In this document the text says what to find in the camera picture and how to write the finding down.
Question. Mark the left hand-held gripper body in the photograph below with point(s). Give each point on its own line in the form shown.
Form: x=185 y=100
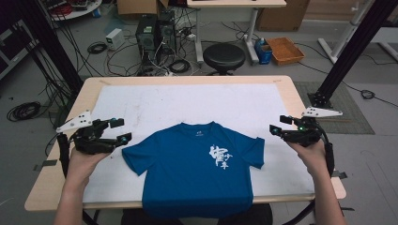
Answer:
x=90 y=142

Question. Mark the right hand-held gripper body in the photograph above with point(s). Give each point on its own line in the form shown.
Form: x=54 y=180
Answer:
x=305 y=136

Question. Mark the blue t-shirt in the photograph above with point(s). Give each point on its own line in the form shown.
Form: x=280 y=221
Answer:
x=187 y=175

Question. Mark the person's left hand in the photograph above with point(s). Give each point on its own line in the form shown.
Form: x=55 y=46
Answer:
x=83 y=164

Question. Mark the person's right hand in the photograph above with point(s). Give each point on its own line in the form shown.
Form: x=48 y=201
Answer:
x=311 y=159

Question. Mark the grey floor mat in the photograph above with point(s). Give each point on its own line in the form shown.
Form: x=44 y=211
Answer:
x=344 y=115

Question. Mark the grey tape piece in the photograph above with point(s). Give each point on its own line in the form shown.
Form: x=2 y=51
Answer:
x=340 y=174
x=50 y=162

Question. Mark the blue box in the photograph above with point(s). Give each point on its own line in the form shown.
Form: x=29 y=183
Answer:
x=264 y=54

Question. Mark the orange basket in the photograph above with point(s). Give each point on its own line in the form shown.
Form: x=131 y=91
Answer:
x=284 y=50

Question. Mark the white table mat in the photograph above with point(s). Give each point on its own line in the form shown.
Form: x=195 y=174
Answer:
x=187 y=103

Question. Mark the white power supply box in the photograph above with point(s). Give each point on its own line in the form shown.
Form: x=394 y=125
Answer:
x=115 y=39

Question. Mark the person's dark pants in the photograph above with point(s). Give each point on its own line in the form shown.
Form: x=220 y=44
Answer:
x=259 y=216

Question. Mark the black round stool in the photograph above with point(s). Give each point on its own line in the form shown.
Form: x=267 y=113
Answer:
x=223 y=56

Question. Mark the black computer tower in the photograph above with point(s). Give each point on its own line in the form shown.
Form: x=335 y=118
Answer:
x=167 y=34
x=146 y=37

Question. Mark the white metal stand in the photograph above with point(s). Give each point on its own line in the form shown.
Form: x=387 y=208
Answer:
x=341 y=40

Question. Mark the large cardboard box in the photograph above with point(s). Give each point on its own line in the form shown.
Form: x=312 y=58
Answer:
x=281 y=17

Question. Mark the grey metal rack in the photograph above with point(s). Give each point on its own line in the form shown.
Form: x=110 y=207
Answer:
x=9 y=70

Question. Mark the round white table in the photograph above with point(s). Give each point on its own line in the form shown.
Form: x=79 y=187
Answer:
x=81 y=12

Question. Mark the white desk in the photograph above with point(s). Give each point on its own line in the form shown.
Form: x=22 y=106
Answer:
x=234 y=3

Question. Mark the black frame post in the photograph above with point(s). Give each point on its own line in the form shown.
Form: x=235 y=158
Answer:
x=353 y=50
x=47 y=37

